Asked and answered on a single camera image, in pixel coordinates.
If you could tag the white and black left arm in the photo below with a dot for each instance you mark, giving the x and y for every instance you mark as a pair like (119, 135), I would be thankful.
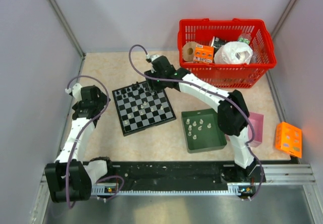
(69, 177)

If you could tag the aluminium frame rail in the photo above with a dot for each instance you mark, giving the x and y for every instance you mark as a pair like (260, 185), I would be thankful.
(66, 27)

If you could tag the dark snack packet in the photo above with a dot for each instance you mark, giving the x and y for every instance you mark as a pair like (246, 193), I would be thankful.
(217, 43)

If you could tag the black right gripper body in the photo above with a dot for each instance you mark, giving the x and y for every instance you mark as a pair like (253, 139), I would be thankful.
(157, 86)

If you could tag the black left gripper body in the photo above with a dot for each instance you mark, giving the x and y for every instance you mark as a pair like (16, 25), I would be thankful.
(102, 101)

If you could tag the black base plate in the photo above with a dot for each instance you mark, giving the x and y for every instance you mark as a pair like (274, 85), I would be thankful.
(181, 175)

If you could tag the green plastic tray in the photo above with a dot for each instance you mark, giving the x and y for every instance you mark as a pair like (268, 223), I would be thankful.
(201, 131)

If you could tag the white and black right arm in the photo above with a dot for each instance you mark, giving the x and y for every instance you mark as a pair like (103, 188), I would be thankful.
(232, 112)

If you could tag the brown tape roll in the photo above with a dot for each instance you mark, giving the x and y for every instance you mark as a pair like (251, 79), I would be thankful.
(188, 51)

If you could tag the black and grey chessboard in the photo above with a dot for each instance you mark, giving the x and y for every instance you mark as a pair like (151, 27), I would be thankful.
(138, 108)

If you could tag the orange carton box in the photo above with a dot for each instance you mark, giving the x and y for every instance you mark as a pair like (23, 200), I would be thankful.
(288, 139)

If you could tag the white plastic bag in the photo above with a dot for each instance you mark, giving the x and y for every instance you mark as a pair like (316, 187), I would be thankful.
(233, 53)

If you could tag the red plastic shopping basket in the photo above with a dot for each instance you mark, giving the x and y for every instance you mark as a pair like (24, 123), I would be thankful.
(201, 31)

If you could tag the orange box in basket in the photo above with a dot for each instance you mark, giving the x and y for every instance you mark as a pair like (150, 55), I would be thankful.
(203, 54)

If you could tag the pink plastic box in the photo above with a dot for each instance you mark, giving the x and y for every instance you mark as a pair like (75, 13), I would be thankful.
(257, 123)

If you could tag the green patterned packet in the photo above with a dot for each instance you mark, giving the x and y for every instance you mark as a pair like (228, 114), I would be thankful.
(245, 37)

